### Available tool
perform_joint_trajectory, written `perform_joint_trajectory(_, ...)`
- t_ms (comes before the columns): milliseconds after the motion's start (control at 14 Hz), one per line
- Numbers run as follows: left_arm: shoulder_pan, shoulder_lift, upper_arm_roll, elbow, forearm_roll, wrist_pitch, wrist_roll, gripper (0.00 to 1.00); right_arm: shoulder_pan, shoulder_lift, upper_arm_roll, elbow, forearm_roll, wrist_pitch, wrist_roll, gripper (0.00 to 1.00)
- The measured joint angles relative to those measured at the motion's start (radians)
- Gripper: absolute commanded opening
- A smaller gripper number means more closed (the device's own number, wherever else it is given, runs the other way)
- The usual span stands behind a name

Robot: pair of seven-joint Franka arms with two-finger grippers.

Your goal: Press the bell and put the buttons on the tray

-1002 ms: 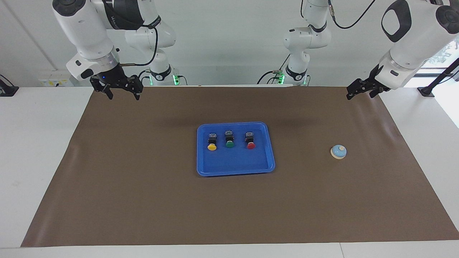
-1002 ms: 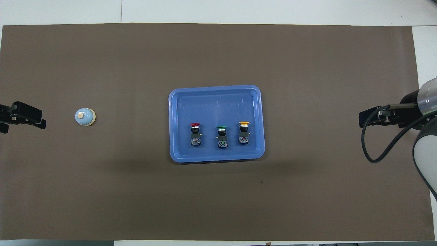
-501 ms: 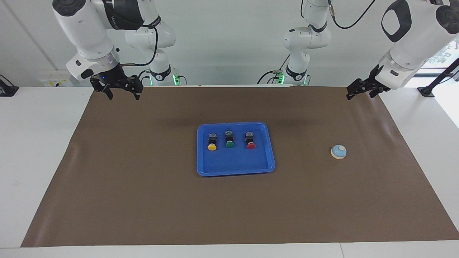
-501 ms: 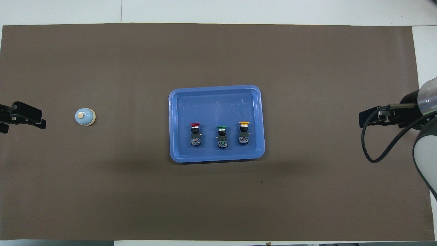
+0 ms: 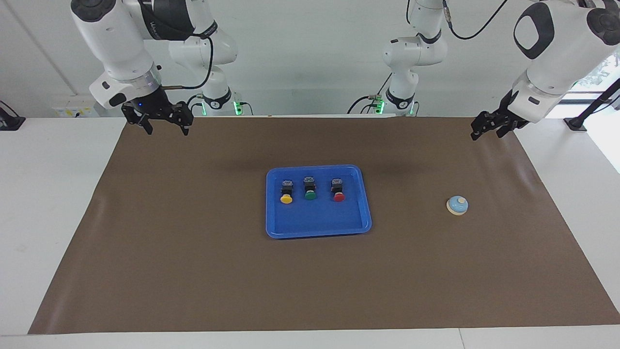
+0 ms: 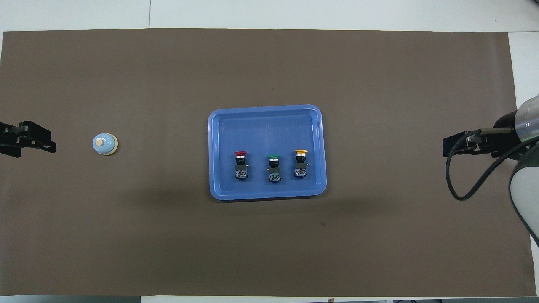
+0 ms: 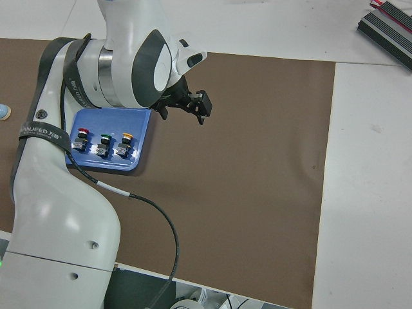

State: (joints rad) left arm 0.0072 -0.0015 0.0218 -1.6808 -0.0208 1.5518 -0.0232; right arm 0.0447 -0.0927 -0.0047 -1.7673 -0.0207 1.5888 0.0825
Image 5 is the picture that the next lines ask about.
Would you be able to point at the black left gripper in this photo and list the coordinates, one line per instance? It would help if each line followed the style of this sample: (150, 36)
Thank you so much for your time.
(514, 114)

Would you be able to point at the blue plastic tray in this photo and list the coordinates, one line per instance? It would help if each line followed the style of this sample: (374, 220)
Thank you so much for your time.
(317, 218)

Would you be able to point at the red mushroom push button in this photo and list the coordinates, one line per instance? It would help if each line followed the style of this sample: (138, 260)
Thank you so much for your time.
(338, 193)

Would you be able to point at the black desk clamp mount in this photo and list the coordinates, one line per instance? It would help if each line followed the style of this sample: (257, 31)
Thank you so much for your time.
(9, 121)

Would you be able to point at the light blue call bell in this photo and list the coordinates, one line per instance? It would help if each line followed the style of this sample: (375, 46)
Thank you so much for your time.
(456, 206)

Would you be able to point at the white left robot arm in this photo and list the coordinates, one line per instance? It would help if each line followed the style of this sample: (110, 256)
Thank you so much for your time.
(557, 68)

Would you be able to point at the yellow mushroom push button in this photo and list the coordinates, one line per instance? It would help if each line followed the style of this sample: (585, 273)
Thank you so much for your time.
(286, 194)

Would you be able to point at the green mushroom push button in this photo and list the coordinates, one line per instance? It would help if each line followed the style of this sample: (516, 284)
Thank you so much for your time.
(310, 191)

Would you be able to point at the brown table mat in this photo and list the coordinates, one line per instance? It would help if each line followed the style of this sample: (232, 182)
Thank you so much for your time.
(310, 281)

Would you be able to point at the white wall socket box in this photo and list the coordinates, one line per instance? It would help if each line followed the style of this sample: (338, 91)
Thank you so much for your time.
(72, 109)

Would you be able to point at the black camera stand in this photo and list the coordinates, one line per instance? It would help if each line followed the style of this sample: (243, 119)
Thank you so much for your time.
(593, 104)

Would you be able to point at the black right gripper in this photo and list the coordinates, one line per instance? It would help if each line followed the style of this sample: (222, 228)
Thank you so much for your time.
(157, 109)

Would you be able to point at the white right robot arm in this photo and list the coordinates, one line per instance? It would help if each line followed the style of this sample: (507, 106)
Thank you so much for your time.
(116, 43)

